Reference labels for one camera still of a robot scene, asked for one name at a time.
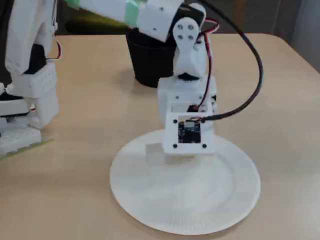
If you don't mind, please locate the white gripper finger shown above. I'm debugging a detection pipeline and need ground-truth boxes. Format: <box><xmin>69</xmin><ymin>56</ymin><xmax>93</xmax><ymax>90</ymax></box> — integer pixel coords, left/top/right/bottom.
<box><xmin>163</xmin><ymin>152</ymin><xmax>180</xmax><ymax>165</ymax></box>
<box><xmin>178</xmin><ymin>152</ymin><xmax>196</xmax><ymax>162</ymax></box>

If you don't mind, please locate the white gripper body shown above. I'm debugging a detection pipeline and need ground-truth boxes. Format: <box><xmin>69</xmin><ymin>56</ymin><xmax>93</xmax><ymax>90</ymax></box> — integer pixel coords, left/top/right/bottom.
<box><xmin>157</xmin><ymin>76</ymin><xmax>219</xmax><ymax>119</ymax></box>

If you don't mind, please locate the white paper plate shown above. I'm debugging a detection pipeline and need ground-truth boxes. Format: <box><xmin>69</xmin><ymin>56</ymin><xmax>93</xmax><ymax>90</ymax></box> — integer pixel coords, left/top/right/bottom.
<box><xmin>109</xmin><ymin>129</ymin><xmax>261</xmax><ymax>236</ymax></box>

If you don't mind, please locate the black pot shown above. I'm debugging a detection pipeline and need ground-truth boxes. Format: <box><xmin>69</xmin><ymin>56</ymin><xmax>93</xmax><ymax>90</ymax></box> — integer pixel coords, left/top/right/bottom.
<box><xmin>124</xmin><ymin>27</ymin><xmax>179</xmax><ymax>88</ymax></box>

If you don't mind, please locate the green tape strip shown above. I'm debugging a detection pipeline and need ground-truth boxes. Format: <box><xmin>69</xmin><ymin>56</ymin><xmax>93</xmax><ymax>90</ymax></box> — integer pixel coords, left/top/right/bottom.
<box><xmin>123</xmin><ymin>0</ymin><xmax>141</xmax><ymax>27</ymax></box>

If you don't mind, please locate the green base mat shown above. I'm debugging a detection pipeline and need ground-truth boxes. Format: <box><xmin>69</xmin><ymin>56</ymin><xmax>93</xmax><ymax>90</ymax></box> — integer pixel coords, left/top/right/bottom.
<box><xmin>0</xmin><ymin>138</ymin><xmax>55</xmax><ymax>161</ymax></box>

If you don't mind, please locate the white framed wrist camera module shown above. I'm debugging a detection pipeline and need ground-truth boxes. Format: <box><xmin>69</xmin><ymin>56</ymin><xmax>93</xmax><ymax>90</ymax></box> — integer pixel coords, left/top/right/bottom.
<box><xmin>161</xmin><ymin>102</ymin><xmax>216</xmax><ymax>155</ymax></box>

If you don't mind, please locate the red white black servo wire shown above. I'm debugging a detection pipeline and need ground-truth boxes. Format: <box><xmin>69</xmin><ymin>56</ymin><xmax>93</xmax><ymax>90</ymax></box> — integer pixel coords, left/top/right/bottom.
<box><xmin>192</xmin><ymin>19</ymin><xmax>222</xmax><ymax>113</ymax></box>
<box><xmin>46</xmin><ymin>14</ymin><xmax>64</xmax><ymax>62</ymax></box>

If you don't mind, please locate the black camera cable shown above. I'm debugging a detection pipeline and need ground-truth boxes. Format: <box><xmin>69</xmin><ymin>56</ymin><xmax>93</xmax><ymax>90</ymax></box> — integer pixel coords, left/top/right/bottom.
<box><xmin>199</xmin><ymin>0</ymin><xmax>264</xmax><ymax>123</ymax></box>

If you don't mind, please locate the wooden shelf frame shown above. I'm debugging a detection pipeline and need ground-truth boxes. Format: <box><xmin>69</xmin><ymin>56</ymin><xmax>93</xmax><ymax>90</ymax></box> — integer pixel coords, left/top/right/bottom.
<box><xmin>235</xmin><ymin>0</ymin><xmax>251</xmax><ymax>34</ymax></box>

